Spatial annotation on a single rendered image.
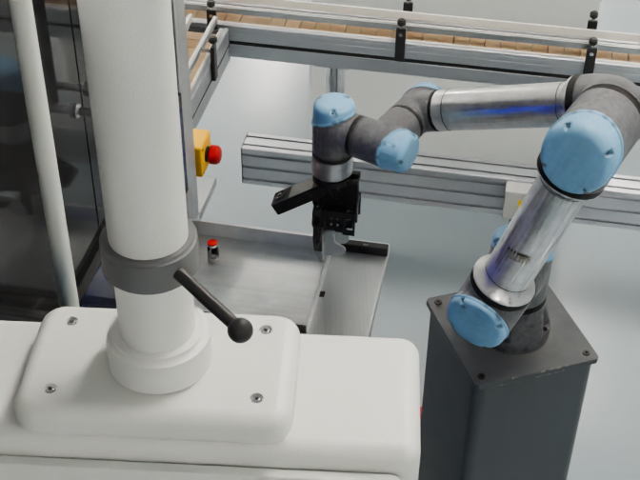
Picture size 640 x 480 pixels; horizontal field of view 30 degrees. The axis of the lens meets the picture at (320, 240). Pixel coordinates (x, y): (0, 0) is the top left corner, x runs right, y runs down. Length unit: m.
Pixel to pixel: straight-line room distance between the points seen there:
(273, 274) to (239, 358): 1.18
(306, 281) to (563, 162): 0.66
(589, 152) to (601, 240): 2.11
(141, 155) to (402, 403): 0.37
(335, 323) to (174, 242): 1.21
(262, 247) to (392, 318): 1.21
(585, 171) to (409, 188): 1.43
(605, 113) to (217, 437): 0.96
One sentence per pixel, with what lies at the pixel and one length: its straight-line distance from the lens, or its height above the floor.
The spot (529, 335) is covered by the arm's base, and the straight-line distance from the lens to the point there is 2.31.
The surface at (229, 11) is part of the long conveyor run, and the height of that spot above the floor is 0.96.
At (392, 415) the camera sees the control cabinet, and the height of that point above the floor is 1.55.
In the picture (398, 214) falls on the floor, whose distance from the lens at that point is 3.93.
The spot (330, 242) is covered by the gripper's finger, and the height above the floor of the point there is 0.97.
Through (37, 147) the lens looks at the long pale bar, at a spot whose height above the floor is 1.59.
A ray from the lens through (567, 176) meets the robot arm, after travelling 1.86.
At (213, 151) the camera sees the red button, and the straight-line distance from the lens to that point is 2.43.
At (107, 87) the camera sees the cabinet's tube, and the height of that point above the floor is 1.90.
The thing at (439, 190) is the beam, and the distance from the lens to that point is 3.23.
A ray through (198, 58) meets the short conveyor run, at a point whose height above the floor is 0.93.
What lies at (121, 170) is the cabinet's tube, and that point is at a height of 1.83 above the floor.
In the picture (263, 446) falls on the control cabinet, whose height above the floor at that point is 1.55.
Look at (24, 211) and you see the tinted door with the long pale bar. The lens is 1.61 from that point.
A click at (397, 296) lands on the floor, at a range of 3.61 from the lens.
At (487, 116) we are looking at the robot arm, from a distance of 2.07.
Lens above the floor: 2.39
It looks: 39 degrees down
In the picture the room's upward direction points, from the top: 1 degrees clockwise
